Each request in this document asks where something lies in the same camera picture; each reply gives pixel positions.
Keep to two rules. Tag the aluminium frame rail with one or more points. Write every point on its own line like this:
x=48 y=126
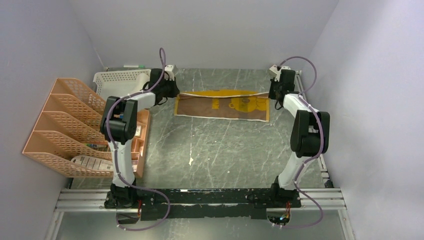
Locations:
x=92 y=201

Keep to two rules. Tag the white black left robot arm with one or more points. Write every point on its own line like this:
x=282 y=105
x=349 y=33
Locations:
x=119 y=125

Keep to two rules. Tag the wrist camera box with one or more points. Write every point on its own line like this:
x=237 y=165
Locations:
x=170 y=72
x=275 y=72

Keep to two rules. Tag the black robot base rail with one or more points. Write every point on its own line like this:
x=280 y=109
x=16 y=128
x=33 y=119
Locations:
x=207 y=203

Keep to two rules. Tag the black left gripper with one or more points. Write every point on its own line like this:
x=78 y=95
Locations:
x=176 y=91

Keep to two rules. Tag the orange compartment organiser tray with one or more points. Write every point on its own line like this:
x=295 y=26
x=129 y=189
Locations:
x=140 y=142

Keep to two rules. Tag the white packet in file rack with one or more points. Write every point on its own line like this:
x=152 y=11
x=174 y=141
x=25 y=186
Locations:
x=93 y=163

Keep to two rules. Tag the white green marker pen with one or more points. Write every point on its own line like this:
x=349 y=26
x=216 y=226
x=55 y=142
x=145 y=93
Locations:
x=133 y=66

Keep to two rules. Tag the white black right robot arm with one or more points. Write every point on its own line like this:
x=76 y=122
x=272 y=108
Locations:
x=310 y=132

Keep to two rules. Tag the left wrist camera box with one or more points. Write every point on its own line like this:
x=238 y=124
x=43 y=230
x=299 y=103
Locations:
x=170 y=72

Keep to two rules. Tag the white perforated plastic basket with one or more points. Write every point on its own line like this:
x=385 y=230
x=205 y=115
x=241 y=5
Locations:
x=116 y=83

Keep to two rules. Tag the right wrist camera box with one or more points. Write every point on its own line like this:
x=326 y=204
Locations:
x=275 y=72

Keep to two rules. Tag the orange mesh file rack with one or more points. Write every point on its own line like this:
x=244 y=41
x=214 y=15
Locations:
x=68 y=122

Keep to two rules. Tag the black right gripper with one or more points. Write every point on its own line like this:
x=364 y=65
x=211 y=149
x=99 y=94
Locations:
x=271 y=95

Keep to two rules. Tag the yellow grey patterned towel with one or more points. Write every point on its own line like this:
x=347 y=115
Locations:
x=227 y=104

